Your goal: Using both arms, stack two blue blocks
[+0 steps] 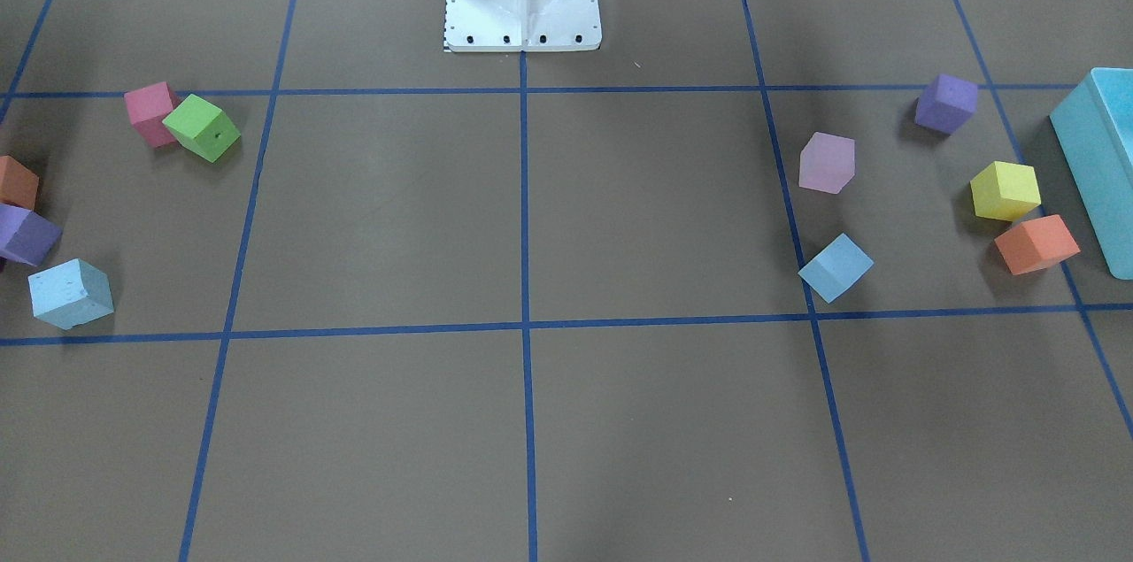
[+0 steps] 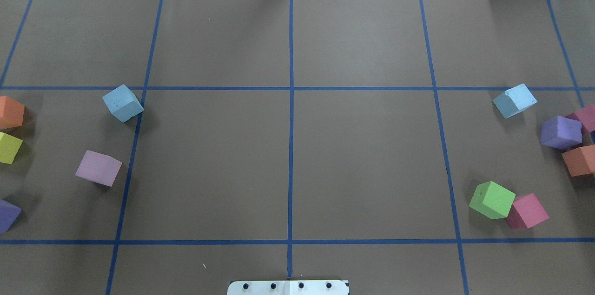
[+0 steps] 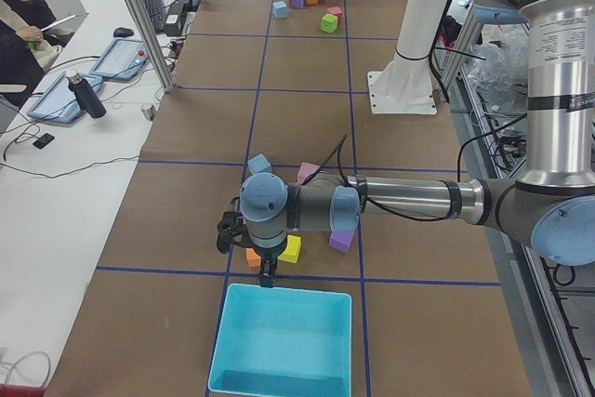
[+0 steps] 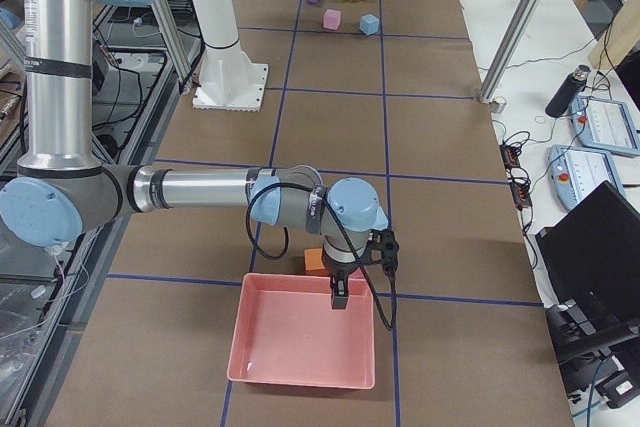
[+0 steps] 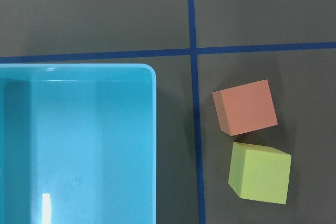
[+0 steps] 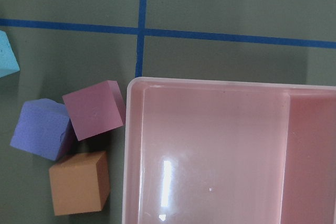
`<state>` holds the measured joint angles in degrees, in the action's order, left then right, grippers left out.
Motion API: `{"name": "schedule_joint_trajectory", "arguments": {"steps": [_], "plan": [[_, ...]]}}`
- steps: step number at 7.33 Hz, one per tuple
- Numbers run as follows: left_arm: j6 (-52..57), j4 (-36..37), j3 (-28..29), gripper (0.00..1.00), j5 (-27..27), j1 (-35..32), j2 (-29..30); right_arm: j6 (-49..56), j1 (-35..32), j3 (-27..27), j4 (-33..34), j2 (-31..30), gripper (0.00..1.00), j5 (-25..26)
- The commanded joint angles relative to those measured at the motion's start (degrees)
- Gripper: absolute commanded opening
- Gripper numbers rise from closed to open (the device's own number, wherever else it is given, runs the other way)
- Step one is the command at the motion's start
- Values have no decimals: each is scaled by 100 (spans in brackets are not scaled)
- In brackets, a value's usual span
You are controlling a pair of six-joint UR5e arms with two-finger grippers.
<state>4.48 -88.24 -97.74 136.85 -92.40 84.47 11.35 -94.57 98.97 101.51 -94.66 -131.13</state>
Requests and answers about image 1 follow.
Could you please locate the light blue foam block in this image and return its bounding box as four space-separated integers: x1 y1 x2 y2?
27 258 114 329

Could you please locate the light pink foam block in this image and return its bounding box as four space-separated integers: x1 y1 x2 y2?
798 131 857 195

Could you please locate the green foam block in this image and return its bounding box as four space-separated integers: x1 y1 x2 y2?
162 94 242 163

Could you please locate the purple foam block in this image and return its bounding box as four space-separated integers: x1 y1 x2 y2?
913 73 979 135
1 204 62 266

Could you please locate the yellow foam block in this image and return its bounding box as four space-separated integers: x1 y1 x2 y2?
968 160 1043 222

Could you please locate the dark pink foam block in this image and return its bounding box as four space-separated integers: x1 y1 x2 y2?
123 80 181 148

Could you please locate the orange foam block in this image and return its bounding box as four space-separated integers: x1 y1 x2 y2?
1 155 41 211
994 214 1081 275

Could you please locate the teal plastic bin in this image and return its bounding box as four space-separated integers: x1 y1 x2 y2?
1049 67 1132 281

